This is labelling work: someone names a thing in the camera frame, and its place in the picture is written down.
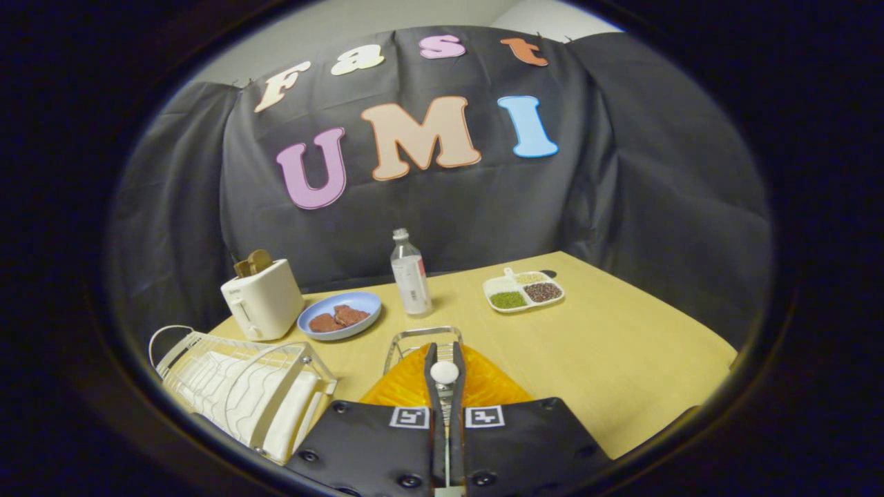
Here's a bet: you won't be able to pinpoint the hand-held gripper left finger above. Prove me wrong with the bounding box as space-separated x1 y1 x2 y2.
287 342 447 496

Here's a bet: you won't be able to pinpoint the black backdrop cloth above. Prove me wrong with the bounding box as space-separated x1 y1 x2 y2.
105 26 773 349

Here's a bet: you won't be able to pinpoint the white wire dish rack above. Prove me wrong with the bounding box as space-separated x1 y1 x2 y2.
148 324 338 465

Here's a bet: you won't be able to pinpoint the brown toast slice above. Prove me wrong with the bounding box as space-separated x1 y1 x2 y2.
233 249 274 279

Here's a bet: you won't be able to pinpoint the white toaster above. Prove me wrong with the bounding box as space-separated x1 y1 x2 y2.
220 259 305 342

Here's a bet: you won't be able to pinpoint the white spoon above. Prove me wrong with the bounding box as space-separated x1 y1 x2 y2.
430 360 461 429

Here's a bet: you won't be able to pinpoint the white divided tray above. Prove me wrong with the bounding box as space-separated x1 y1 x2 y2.
482 267 566 315

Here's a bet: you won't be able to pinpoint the dark brown beans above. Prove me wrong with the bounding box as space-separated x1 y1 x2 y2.
523 282 563 304

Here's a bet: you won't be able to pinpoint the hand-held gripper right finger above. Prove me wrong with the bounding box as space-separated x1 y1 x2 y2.
448 342 613 496

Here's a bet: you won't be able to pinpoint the blue plate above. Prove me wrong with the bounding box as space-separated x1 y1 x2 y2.
298 291 383 342

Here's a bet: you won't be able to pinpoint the clear plastic bottle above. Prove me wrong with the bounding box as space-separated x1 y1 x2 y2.
390 228 434 318

